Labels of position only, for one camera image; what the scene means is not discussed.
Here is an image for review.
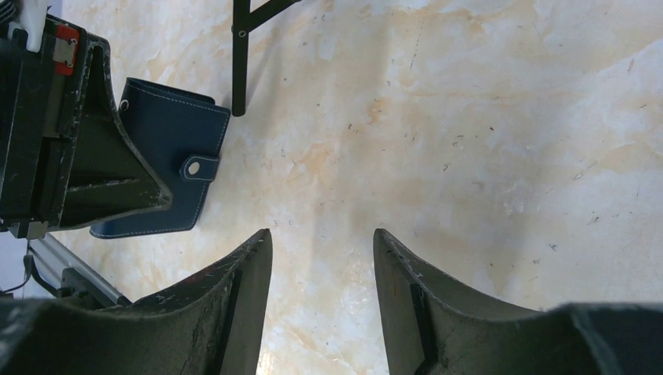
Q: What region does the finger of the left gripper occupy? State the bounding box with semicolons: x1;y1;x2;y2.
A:
56;34;173;230

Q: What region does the dark blue card holder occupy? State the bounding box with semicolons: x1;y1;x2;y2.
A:
90;78;231;239

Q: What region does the black tripod stand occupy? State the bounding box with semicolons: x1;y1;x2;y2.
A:
231;0;299;117

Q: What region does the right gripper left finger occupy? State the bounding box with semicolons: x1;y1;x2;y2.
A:
1;229;273;374

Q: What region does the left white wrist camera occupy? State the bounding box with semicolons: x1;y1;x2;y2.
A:
1;0;48;53

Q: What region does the aluminium frame front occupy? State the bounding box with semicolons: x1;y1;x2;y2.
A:
24;234;131;310

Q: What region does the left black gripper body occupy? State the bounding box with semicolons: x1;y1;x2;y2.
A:
1;15;85;238

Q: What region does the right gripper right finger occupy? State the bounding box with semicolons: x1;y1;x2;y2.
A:
373;229;662;374

